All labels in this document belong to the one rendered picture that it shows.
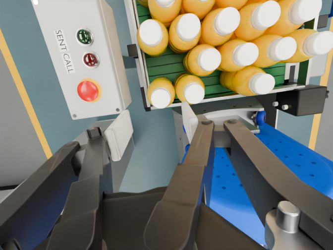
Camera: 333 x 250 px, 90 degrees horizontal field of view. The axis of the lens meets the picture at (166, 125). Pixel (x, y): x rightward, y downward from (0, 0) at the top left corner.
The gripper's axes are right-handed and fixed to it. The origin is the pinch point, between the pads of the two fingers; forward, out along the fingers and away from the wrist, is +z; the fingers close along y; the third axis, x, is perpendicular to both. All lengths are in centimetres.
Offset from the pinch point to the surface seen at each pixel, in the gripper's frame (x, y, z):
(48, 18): 15.4, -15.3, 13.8
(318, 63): 0, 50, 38
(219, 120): -11.1, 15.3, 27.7
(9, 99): -3, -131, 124
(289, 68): 0, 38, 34
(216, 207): -17.0, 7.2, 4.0
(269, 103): -33, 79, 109
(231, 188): -15.6, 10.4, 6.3
